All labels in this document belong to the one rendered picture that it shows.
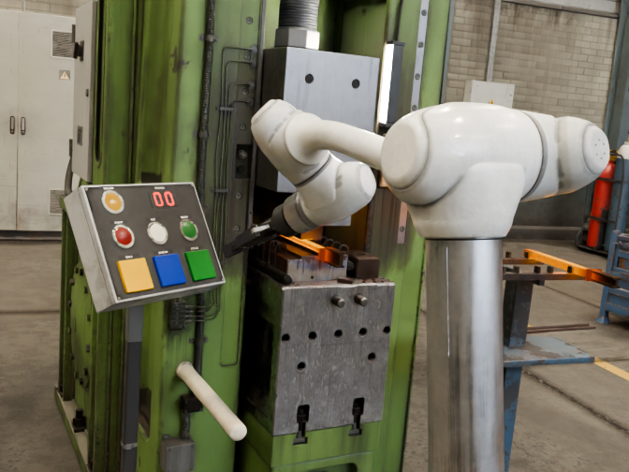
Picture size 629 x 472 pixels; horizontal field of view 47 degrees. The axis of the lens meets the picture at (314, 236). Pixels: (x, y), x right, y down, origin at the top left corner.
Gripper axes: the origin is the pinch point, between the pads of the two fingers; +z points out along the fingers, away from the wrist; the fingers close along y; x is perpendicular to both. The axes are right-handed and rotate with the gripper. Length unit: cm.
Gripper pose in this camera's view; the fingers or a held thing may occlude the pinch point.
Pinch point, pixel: (235, 247)
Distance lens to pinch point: 172.7
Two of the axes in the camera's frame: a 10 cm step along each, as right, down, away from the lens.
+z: -7.2, 3.5, 6.0
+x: -3.2, -9.3, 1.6
